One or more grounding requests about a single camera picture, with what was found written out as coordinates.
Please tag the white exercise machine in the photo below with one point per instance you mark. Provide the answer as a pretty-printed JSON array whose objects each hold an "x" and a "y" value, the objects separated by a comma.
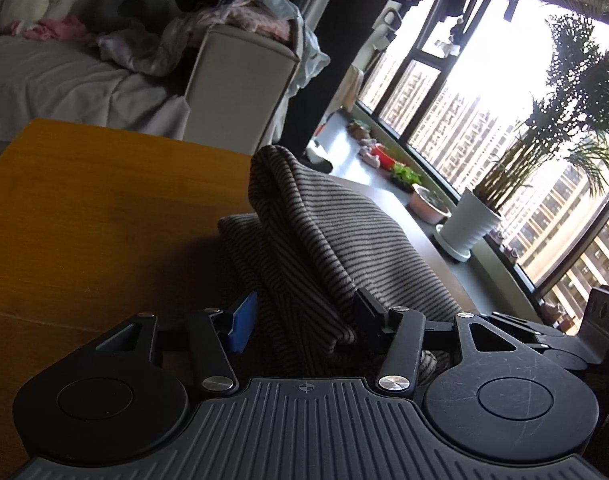
[{"x": 383, "y": 32}]

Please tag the metal bowl on floor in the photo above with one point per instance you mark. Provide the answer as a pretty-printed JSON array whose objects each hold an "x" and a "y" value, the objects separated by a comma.
[{"x": 427, "y": 206}]

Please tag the pile of clothes on armrest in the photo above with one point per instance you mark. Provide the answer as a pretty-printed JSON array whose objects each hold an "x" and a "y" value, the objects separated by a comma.
[{"x": 218, "y": 62}]

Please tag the white pot bamboo plant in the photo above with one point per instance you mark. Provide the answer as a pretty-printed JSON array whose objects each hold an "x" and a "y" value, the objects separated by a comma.
[{"x": 570, "y": 123}]

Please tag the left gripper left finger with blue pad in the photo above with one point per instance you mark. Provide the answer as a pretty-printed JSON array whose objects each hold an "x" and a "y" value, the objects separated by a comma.
[{"x": 224, "y": 333}]

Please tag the small green plant pot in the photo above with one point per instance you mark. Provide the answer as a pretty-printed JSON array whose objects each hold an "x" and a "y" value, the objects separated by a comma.
[{"x": 404, "y": 177}]

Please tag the pink cloth on sofa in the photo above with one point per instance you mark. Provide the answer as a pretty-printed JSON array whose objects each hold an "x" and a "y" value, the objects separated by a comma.
[{"x": 69, "y": 28}]

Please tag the grey covered sofa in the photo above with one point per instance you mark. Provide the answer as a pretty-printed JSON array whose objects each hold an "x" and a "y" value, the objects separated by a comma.
[{"x": 68, "y": 81}]

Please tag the grey neck pillow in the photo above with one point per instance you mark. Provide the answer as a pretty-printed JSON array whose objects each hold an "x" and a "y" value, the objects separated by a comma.
[{"x": 101, "y": 16}]

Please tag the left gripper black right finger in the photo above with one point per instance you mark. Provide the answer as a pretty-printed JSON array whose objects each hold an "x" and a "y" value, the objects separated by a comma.
[{"x": 398, "y": 333}]

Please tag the grey striped knit garment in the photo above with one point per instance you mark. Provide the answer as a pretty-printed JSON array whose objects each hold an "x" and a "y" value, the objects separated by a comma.
[{"x": 309, "y": 244}]

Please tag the red basin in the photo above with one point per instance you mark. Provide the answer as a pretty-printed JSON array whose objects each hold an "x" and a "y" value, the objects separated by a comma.
[{"x": 387, "y": 161}]

